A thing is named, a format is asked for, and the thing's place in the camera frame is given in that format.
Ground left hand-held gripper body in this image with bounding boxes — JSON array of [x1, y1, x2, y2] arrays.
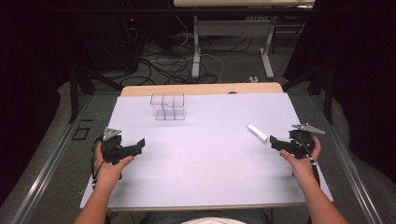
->
[[102, 126, 129, 166]]

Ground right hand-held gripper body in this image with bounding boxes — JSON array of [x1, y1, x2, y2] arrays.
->
[[289, 123, 326, 161]]

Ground white tube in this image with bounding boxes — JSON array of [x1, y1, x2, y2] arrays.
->
[[247, 123, 269, 144]]

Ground clear plastic organizer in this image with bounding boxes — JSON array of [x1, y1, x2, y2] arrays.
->
[[149, 92, 187, 121]]

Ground person's right hand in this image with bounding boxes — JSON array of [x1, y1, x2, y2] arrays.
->
[[279, 136, 322, 188]]

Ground person's left hand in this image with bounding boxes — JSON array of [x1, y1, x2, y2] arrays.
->
[[94, 143, 134, 188]]

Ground black metal stand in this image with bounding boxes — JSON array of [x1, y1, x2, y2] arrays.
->
[[281, 60, 336, 126], [68, 66, 123, 124]]

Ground white table mat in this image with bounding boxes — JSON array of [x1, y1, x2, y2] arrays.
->
[[79, 92, 334, 210]]

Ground wooden table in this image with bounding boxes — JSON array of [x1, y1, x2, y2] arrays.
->
[[120, 82, 284, 98]]

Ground person's clothing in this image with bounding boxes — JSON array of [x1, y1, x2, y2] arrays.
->
[[145, 209, 273, 224]]

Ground black computer tower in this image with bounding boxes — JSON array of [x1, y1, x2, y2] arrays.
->
[[120, 15, 142, 74]]

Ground white metal-legged desk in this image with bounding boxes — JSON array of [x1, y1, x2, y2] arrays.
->
[[173, 0, 316, 79]]

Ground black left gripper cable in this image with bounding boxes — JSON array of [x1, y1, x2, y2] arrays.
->
[[90, 138, 106, 189]]

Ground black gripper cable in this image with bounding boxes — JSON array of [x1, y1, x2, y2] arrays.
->
[[298, 139, 321, 188], [90, 138, 106, 189]]

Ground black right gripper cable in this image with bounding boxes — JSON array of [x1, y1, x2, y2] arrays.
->
[[298, 139, 321, 188]]

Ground aluminium floor rail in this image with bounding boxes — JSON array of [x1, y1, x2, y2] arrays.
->
[[10, 92, 94, 224], [311, 92, 385, 224]]

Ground tangle of floor cables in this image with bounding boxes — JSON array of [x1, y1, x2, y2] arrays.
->
[[120, 15, 226, 87]]

